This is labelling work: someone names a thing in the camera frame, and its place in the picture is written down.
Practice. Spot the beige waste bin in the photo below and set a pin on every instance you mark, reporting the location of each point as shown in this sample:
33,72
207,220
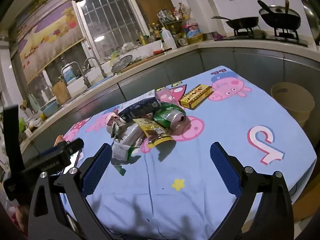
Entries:
292,115

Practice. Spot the yellow snack packet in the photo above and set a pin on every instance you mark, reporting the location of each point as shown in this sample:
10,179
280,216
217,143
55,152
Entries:
152,132

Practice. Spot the round metal strainer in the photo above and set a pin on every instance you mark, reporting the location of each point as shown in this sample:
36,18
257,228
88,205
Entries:
121,63

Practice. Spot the white plastic jug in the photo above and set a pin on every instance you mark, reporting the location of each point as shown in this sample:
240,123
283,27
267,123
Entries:
168,40

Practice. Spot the light blue basin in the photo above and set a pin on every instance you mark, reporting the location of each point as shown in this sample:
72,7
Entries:
48,108

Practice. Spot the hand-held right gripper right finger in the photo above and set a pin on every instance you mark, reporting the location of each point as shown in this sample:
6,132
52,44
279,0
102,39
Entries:
225,170

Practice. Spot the dark blue snack packet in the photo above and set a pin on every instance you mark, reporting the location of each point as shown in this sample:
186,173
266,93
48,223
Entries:
140,107

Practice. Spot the row of condiment bottles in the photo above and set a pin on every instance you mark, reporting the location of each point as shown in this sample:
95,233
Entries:
151,33

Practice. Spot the white tub with blue label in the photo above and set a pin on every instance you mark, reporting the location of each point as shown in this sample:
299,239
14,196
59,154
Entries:
68,75

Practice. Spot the fruit wall poster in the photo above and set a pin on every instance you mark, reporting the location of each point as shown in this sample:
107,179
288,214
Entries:
50,35

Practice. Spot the steel faucet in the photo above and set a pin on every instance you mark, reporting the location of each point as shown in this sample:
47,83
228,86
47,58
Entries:
99,66
80,70

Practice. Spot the gas stove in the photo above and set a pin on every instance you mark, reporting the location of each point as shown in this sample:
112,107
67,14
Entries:
287,37

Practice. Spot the white green wrapper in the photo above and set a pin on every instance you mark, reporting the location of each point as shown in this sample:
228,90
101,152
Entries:
122,152

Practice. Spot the clear plastic bottle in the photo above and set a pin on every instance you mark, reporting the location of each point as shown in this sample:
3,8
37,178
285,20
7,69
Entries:
166,95

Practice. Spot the steel wok lid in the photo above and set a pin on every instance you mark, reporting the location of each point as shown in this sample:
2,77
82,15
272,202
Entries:
312,22

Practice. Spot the blue cartoon printed tablecloth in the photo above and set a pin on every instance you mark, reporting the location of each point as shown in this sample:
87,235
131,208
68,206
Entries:
200,180

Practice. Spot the silver foil wrapper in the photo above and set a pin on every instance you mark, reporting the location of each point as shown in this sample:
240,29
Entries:
130,135

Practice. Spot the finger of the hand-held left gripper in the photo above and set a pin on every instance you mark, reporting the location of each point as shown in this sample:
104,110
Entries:
72,147

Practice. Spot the grey kitchen cabinet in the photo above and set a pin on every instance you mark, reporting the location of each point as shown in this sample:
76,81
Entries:
225,60

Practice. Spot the barred window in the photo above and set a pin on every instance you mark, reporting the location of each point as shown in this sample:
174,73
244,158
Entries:
107,22

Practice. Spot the cluttered spice rack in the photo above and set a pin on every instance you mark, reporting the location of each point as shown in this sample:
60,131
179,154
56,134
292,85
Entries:
175,12

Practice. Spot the wooden cutting board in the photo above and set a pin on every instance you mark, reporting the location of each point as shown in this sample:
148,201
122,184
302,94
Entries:
61,92

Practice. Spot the black frying pan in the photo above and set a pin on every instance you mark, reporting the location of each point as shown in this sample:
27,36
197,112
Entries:
242,23

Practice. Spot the crushed green can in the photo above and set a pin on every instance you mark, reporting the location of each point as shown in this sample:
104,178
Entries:
167,116

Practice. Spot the cooking oil bottle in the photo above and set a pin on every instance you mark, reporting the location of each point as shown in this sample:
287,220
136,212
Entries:
192,32

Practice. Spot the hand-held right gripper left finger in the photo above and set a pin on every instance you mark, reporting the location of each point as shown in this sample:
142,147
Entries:
98,167

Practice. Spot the black wok with lid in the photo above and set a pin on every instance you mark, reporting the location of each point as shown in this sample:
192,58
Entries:
282,20

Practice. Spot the yellow cardboard box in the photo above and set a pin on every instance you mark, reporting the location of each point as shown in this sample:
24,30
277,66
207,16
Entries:
195,97

